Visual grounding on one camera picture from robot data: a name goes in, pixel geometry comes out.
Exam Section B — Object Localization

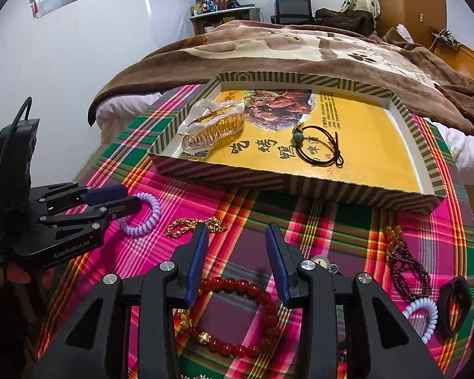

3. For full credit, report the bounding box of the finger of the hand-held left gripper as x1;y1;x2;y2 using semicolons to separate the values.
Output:
39;198;143;241
31;182;128;214

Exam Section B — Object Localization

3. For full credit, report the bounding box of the wooden bed frame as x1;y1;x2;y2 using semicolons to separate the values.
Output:
430;39;474;100

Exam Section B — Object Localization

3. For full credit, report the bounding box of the black office chair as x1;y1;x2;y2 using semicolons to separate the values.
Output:
270;0;315;25

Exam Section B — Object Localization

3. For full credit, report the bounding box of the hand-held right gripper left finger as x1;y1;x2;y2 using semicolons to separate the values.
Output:
33;223;210;379

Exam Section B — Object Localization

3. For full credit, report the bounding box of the dark garnet bead bracelet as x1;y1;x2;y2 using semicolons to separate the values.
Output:
385;225;434;301

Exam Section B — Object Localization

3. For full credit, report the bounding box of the black cord bracelet teal bead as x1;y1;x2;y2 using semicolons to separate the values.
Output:
291;123;345;168

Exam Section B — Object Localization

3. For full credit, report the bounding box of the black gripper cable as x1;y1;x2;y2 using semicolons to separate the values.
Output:
7;97;33;128

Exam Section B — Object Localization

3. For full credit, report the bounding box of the person's left hand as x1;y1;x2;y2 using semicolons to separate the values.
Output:
0;261;54;285

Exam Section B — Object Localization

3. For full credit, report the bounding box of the striped cardboard tray box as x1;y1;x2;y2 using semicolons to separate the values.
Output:
147;72;448;216

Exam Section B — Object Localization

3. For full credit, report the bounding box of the purple spiral hair tie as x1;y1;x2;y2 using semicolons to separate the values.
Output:
119;192;161;238

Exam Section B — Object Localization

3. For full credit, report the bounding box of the blue spiral hair tie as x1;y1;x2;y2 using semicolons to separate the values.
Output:
402;298;437;342

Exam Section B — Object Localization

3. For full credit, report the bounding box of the gold chain bracelet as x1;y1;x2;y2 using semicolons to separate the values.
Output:
166;217;228;240

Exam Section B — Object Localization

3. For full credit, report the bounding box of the wooden desk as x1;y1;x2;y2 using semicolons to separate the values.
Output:
190;6;261;36

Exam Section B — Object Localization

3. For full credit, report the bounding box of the red bead bracelet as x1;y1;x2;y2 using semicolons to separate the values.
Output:
174;277;283;358

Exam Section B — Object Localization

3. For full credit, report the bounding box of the cluster of bottles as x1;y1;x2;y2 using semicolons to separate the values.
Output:
190;0;240;15

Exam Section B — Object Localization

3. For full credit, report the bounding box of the power strip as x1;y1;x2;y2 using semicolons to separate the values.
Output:
430;27;458;46

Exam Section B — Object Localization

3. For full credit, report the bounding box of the brown paw print blanket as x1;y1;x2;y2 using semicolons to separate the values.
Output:
88;21;474;135

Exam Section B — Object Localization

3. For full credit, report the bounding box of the plaid tablecloth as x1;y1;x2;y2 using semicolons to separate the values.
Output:
35;83;474;379

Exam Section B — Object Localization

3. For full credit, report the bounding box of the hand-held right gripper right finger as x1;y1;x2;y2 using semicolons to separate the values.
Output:
264;223;445;379

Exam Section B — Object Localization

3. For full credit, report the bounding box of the clear plastic bag with jewellery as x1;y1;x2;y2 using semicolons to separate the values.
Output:
178;99;246;154

